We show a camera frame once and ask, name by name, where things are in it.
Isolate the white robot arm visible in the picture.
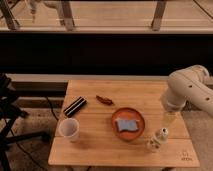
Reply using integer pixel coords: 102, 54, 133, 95
160, 65, 213, 128

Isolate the orange round plate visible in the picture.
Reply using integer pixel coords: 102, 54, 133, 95
111, 107, 145, 141

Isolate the blue folded cloth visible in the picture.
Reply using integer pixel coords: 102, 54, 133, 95
116, 118, 138, 132

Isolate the black striped rectangular box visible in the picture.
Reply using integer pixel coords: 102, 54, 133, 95
63, 97, 87, 118

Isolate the translucent plastic cup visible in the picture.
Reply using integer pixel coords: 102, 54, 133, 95
58, 118, 80, 142

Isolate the black tripod stand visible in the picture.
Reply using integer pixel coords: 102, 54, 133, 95
0, 73, 50, 171

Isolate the black floor cable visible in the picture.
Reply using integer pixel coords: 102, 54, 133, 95
44, 96, 60, 121

